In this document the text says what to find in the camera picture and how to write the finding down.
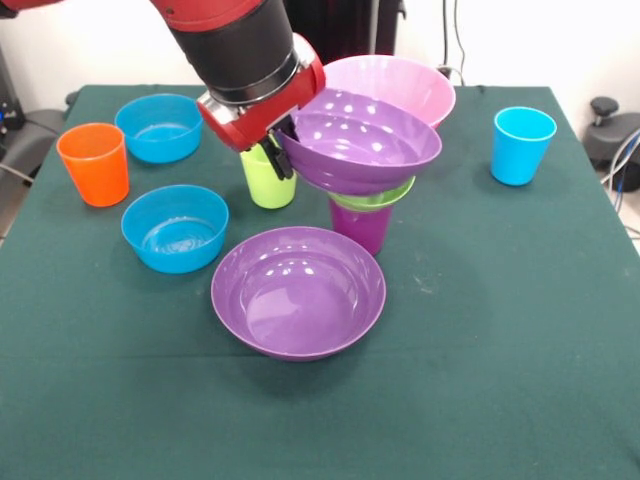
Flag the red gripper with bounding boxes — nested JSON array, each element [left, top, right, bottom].
[[196, 32, 326, 182]]

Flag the purple bowl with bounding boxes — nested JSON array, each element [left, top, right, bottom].
[[276, 87, 444, 197], [210, 226, 388, 363]]

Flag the green ribbed bowl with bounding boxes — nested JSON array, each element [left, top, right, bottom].
[[329, 174, 417, 212]]

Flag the purple cup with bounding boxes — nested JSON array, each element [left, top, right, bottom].
[[329, 197, 395, 257]]

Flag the lime green cup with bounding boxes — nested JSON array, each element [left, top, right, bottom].
[[239, 147, 299, 210]]

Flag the blue bowl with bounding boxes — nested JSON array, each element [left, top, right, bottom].
[[120, 184, 230, 275], [114, 93, 205, 164]]

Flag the large pink bowl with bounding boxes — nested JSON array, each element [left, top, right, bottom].
[[322, 54, 457, 129]]

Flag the orange cup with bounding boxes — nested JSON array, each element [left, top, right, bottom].
[[55, 122, 131, 208]]

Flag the blue cup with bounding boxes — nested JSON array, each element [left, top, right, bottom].
[[490, 106, 558, 187]]

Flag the grey chair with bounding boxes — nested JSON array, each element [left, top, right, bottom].
[[0, 107, 67, 182]]

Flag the dark green tablecloth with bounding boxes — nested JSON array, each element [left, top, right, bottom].
[[0, 83, 640, 480]]

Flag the black equipment box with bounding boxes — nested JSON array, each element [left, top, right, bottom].
[[0, 44, 26, 151]]

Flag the black knob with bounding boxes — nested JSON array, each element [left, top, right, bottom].
[[588, 96, 622, 132]]

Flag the dark grey base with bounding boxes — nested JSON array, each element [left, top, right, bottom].
[[583, 112, 640, 174]]

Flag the black wall cable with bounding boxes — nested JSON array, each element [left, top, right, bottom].
[[437, 0, 468, 86]]

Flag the blue and grey cables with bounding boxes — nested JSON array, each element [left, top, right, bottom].
[[599, 127, 640, 236]]

